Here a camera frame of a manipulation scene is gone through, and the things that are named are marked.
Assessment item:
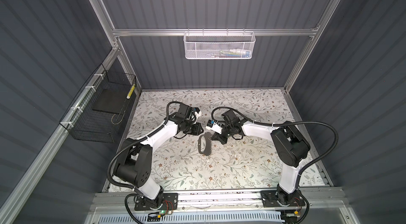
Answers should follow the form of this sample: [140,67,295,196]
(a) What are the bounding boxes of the white wire mesh basket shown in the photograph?
[183,30,256,60]

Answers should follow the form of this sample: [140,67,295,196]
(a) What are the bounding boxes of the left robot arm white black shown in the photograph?
[107,101,204,209]

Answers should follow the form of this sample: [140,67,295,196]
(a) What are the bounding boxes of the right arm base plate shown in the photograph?
[260,190,306,208]

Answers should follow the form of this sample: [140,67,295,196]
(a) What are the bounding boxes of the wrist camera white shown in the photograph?
[206,120,223,134]
[191,107,202,122]

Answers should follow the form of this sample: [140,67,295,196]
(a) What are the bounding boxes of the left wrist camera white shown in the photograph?
[191,107,202,122]

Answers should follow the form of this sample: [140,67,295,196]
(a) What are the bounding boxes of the black pad in basket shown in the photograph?
[92,89,127,115]

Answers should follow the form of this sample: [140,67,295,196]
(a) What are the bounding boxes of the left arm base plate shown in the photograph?
[134,193,179,211]

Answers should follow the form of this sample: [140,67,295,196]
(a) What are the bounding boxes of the grey metal key holder strap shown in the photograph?
[197,131,213,157]

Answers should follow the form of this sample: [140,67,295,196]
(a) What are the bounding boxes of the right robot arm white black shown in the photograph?
[206,110,310,206]

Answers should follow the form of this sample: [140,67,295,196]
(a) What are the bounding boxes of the aluminium mounting rail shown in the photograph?
[89,187,348,212]

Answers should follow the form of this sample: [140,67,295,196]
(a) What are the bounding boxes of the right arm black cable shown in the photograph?
[210,106,339,190]

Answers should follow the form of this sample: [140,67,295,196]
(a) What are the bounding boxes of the floral table mat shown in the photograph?
[128,89,294,191]

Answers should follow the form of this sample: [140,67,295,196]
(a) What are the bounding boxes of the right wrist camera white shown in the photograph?
[206,120,223,134]

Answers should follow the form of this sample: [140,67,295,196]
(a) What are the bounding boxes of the black wire basket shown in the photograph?
[60,65,137,143]

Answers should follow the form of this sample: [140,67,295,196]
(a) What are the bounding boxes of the white slotted cable duct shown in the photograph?
[95,211,283,224]

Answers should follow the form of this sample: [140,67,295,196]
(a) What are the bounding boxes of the yellow marker in basket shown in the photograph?
[126,84,136,99]

